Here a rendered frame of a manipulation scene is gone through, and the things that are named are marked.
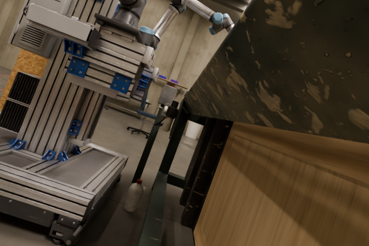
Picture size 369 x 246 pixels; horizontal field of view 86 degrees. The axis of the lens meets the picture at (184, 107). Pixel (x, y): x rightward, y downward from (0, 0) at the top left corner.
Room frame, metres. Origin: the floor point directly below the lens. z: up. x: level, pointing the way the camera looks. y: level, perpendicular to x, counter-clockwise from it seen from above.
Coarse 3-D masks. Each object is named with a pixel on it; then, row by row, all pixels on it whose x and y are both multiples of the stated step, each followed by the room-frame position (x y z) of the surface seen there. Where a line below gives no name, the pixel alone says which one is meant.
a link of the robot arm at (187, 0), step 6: (174, 0) 1.55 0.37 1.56; (180, 0) 1.51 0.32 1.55; (186, 0) 1.50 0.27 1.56; (192, 0) 1.49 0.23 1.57; (192, 6) 1.50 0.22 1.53; (198, 6) 1.48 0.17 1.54; (204, 6) 1.48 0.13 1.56; (198, 12) 1.51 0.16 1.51; (204, 12) 1.48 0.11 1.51; (210, 12) 1.47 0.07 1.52; (210, 18) 1.48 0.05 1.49; (216, 18) 1.45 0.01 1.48; (222, 18) 1.45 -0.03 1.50; (216, 24) 1.49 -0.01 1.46
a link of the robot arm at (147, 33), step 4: (140, 28) 1.51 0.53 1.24; (144, 28) 1.49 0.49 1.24; (148, 28) 1.49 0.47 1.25; (144, 32) 1.49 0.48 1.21; (148, 32) 1.49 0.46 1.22; (152, 32) 1.52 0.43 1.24; (144, 36) 1.49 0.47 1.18; (148, 36) 1.50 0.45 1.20; (152, 36) 1.53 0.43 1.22; (144, 40) 1.49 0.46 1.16; (148, 40) 1.51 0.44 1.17; (152, 40) 1.56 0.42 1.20; (148, 44) 1.52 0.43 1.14; (152, 44) 1.61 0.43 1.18
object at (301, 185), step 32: (256, 128) 0.65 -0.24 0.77; (224, 160) 0.85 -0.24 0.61; (256, 160) 0.58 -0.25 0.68; (288, 160) 0.44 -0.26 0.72; (320, 160) 0.35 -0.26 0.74; (352, 160) 0.29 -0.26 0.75; (224, 192) 0.73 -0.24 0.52; (256, 192) 0.52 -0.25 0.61; (288, 192) 0.40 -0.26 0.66; (320, 192) 0.33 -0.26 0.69; (352, 192) 0.28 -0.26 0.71; (224, 224) 0.64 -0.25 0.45; (256, 224) 0.47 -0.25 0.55; (288, 224) 0.38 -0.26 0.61; (320, 224) 0.31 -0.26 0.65; (352, 224) 0.27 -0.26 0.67
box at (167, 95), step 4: (164, 88) 1.77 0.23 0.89; (168, 88) 1.77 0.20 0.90; (172, 88) 1.78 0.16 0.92; (176, 88) 1.78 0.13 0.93; (164, 92) 1.77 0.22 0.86; (168, 92) 1.77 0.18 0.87; (172, 92) 1.78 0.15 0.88; (160, 96) 1.77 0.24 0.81; (164, 96) 1.77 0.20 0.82; (168, 96) 1.78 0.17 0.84; (172, 96) 1.78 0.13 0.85; (160, 100) 1.77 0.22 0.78; (164, 100) 1.77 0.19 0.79; (168, 100) 1.78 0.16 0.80; (172, 100) 1.78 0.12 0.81; (164, 104) 1.78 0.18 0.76
